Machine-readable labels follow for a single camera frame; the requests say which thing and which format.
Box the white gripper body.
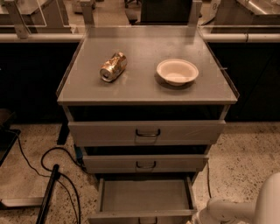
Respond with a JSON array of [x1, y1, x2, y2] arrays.
[[192, 209, 216, 224]]

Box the grey bottom drawer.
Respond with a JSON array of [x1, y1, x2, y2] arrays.
[[88, 178, 197, 224]]

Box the grey drawer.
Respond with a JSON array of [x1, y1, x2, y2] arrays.
[[83, 155, 208, 173], [88, 178, 197, 224], [68, 120, 226, 146]]

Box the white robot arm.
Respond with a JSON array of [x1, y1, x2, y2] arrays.
[[192, 172, 280, 224]]

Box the grey middle drawer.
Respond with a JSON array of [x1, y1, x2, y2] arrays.
[[83, 155, 208, 173]]

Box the grey top drawer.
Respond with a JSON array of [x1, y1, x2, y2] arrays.
[[68, 120, 226, 146]]

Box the grey drawer cabinet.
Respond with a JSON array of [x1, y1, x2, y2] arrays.
[[58, 26, 238, 180]]

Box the white paper bowl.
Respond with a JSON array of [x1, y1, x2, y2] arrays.
[[157, 59, 199, 86]]

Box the black bar stand leg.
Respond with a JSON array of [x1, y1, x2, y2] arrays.
[[36, 164, 60, 224]]

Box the crushed gold soda can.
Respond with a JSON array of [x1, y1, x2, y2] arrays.
[[100, 52, 128, 82]]

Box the grey metal floor plate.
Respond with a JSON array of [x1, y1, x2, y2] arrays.
[[0, 197, 43, 209]]

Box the black tray at left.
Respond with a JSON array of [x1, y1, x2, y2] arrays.
[[0, 129, 21, 166]]

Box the black floor cable right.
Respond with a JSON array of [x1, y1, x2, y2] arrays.
[[206, 162, 212, 200]]

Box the black floor cable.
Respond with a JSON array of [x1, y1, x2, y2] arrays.
[[5, 128, 88, 224], [206, 162, 212, 200]]

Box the black floor cable left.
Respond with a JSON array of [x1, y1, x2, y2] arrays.
[[5, 128, 88, 224]]

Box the white horizontal rail pipe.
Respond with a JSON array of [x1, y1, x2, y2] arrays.
[[0, 33, 280, 43]]

